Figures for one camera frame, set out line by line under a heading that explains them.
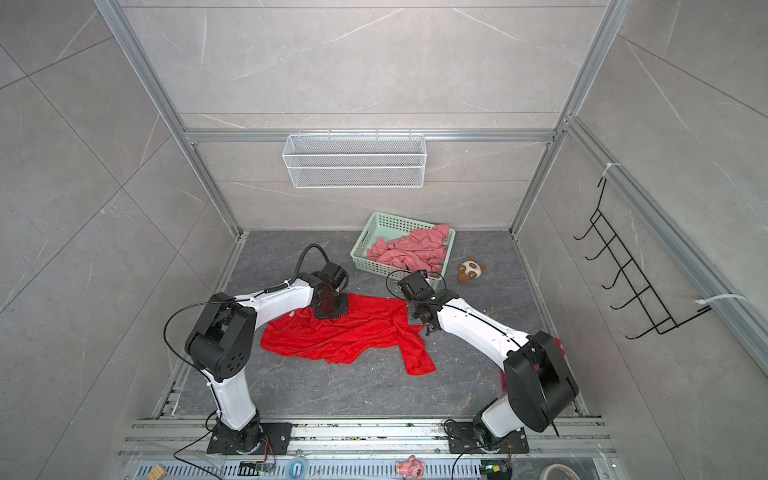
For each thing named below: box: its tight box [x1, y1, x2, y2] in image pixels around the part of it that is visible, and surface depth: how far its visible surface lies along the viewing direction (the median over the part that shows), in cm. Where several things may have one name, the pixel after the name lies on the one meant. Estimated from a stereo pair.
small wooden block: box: [146, 464, 167, 480], surface depth 70 cm
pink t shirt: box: [367, 225, 450, 273], surface depth 112 cm
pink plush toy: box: [395, 455, 425, 479], surface depth 69 cm
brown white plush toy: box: [458, 257, 487, 285], surface depth 107 cm
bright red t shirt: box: [260, 293, 436, 375], surface depth 91 cm
